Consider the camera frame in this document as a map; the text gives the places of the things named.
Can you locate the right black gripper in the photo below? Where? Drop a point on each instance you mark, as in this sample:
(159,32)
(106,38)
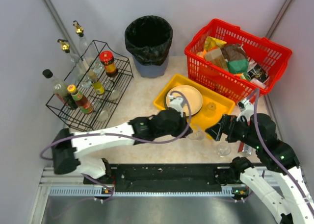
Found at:
(224,127)

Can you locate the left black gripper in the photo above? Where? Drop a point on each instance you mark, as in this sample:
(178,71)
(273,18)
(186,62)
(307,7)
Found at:
(183,130)

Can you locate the yellow plastic tray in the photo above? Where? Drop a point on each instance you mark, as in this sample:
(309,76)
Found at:
(203,118)

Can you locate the small glass cup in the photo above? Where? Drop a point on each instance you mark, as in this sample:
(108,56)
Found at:
(223,149)
(211,107)
(197,133)

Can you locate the cream ceramic plate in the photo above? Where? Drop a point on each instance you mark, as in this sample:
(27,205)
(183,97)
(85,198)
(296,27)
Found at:
(193,96)

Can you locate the glass jar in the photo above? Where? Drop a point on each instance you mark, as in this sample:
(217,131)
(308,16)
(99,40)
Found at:
(113,89)
(101,112)

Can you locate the small yellow seasoning bottle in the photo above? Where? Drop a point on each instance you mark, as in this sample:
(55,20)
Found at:
(98,87)

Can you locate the red-lidded sauce jar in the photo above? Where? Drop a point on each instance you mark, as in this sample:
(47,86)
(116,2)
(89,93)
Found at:
(107,59)

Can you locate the red-brown sauce bottle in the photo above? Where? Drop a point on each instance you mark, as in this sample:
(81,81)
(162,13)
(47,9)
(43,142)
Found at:
(80,99)

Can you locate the gold-capped glass bottle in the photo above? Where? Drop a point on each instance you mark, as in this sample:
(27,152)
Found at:
(79,70)
(88,49)

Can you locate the black-capped dark sauce bottle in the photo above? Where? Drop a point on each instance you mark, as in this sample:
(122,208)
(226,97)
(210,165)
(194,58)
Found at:
(59,88)

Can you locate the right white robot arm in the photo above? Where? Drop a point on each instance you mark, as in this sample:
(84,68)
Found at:
(294,205)

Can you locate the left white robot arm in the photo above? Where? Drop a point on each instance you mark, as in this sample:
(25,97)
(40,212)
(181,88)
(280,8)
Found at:
(71,151)

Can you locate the silver foil packet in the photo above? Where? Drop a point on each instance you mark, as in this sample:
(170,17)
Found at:
(244,149)

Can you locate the green sponge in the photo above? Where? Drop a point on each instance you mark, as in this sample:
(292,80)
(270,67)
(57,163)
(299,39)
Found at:
(238,66)

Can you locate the red plastic shopping basket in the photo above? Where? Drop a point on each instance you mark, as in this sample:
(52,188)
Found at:
(272,57)

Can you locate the black gold snack packet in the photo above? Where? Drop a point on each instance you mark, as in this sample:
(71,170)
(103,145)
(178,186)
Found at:
(257,72)

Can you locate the brown cardboard box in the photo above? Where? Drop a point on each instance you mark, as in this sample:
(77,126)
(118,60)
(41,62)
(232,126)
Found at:
(216,57)

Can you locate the dark brown snack bag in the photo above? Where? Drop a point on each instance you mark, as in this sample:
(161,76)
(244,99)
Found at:
(233,52)

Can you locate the yellow snack bag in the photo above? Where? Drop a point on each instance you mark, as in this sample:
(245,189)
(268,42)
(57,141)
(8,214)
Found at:
(213,43)

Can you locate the trash bin with black bag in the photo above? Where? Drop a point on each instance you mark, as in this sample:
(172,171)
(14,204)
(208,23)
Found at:
(148,39)

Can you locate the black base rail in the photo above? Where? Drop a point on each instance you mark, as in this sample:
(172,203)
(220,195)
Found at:
(163,178)

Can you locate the black wire rack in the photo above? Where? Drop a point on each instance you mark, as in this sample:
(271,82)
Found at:
(76,119)

